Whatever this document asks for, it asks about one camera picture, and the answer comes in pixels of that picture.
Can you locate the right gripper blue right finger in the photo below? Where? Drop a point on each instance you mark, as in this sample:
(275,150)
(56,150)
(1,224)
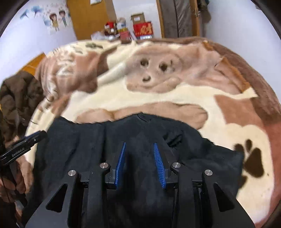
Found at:
(200,200)

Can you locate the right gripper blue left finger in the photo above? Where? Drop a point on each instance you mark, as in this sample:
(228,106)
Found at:
(80,200)

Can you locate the black puffer jacket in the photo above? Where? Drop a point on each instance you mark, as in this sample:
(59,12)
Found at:
(140,201)

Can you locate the brown puffer coat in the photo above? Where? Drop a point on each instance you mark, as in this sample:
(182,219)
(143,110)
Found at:
(20,95)

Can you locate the brown cream plush blanket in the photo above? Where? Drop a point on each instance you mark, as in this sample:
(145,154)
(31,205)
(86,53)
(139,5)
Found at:
(192,80)

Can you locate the yellow wooden wardrobe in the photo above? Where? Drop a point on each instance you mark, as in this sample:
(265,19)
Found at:
(89,18)

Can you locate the santa hat plush toy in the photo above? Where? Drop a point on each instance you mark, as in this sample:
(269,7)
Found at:
(110,29)

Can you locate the red gift box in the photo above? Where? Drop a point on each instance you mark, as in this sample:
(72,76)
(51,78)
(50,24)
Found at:
(143,30)

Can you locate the small cardboard box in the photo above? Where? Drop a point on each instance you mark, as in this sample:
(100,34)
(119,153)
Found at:
(138,18)

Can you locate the wooden framed door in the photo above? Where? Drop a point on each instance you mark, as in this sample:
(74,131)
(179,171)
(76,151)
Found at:
(179,19)

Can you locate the cartoon couple wall sticker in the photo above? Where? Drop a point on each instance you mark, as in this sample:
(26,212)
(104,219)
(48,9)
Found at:
(54,14)

